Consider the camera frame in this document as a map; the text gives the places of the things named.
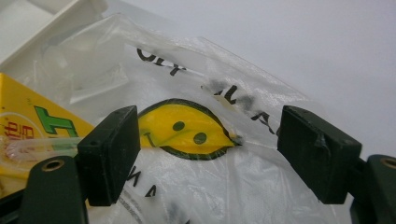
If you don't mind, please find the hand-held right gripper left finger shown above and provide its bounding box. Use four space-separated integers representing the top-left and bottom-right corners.
17 105 142 224

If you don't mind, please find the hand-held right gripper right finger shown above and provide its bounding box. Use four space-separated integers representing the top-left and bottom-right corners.
276 105 396 224

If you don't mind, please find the clear smiley-face plastic bag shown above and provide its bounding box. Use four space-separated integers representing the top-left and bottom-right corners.
6 12 352 224

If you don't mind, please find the yellow box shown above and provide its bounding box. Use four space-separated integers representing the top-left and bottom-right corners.
0 72 95 200

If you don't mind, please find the white plastic tray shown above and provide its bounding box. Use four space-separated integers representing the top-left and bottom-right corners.
0 0 108 77

